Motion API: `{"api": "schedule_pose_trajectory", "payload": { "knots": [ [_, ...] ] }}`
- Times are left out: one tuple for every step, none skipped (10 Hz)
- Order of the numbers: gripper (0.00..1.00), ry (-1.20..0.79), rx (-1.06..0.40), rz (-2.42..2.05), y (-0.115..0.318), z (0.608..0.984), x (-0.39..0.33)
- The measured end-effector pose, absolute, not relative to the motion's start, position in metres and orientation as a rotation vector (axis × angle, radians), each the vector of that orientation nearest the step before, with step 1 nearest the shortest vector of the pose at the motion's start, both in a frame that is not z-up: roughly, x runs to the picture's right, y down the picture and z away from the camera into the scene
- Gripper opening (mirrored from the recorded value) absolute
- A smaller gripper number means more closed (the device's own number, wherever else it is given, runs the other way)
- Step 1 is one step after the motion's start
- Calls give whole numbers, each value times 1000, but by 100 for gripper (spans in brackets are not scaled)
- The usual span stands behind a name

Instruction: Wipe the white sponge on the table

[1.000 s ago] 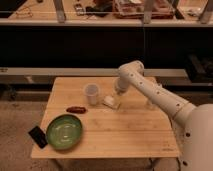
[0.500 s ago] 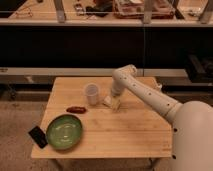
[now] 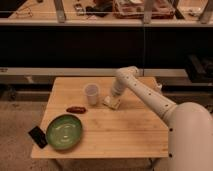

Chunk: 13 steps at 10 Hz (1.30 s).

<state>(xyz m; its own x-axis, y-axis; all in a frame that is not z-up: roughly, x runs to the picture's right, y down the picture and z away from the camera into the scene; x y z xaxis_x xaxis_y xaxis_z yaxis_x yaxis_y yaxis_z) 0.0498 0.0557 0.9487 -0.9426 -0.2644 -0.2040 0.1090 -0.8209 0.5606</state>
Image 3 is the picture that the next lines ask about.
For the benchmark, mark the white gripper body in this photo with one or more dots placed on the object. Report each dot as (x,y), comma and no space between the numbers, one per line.
(117,89)

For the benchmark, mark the white sponge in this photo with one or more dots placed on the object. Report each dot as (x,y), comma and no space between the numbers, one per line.
(112,102)

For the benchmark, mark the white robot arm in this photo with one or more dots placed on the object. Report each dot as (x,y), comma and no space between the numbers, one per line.
(190,135)

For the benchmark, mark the clear plastic cup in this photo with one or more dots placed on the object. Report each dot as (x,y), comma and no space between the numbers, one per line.
(91,92)

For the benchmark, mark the brown sausage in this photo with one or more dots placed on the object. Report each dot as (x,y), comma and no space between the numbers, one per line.
(78,110)

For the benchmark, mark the wooden table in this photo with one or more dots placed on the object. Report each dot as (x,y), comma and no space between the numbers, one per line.
(132,131)

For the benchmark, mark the green bowl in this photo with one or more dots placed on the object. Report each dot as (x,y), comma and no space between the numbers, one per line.
(64,132)

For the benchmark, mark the basket on shelf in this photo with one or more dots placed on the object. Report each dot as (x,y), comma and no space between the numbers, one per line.
(161,9)

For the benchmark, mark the black phone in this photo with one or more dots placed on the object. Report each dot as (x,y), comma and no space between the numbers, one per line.
(38,136)

